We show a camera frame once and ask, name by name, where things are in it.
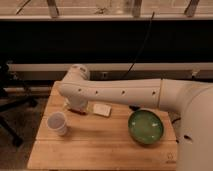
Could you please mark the black rectangular phone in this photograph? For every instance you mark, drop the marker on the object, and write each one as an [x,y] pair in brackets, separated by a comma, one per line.
[134,108]

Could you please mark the red brown oblong object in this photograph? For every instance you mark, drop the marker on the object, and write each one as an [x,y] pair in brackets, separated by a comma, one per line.
[77,111]

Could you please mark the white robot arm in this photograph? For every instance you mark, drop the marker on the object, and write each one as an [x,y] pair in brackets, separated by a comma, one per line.
[192,100]

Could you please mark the green round plate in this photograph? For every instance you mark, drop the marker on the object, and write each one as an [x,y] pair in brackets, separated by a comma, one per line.
[145,127]

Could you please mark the black office chair base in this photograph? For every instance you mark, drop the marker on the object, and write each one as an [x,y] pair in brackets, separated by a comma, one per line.
[5,78]

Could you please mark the white square sponge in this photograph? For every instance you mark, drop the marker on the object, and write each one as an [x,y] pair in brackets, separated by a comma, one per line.
[102,110]

